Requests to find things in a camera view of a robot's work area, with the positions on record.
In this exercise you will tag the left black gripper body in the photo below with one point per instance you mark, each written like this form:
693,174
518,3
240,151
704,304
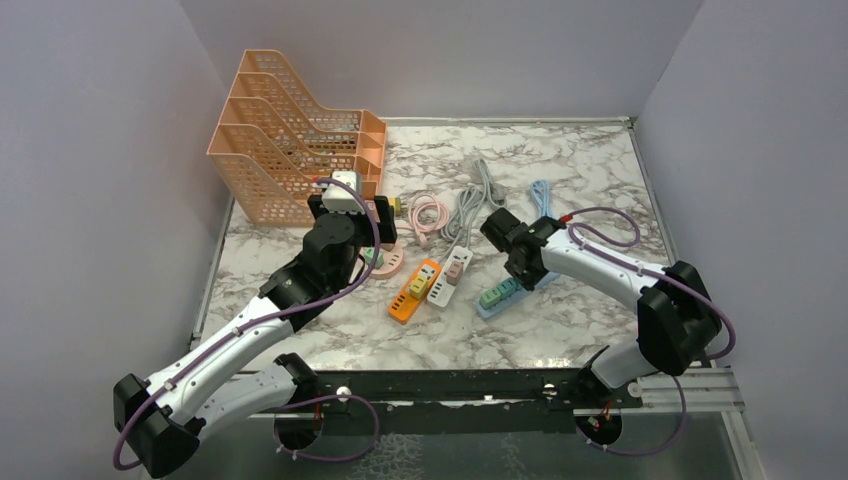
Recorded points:
363,235

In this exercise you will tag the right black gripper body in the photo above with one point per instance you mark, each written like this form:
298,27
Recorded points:
527,277

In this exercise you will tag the green plug adapter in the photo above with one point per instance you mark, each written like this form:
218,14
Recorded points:
489,298
374,257

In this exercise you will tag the yellow cube plug adapter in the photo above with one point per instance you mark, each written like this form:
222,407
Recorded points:
419,286

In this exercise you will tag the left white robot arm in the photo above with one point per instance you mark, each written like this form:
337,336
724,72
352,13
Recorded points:
165,417

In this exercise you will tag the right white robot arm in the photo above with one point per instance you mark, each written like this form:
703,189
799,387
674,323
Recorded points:
676,318

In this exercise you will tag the blue power strip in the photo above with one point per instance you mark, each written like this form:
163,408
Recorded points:
516,298

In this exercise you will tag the round pink power strip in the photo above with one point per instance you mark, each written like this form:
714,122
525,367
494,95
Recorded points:
390,259

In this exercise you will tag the white power strip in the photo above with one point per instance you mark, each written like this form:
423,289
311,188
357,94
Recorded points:
441,293

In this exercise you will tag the orange power strip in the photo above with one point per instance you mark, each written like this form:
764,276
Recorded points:
403,306

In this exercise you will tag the orange mesh file organizer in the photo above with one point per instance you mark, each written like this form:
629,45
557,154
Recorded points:
273,138

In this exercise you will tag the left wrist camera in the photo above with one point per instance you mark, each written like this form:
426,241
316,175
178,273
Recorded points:
336,199

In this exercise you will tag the black mounting rail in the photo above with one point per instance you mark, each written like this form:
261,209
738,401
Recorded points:
434,402

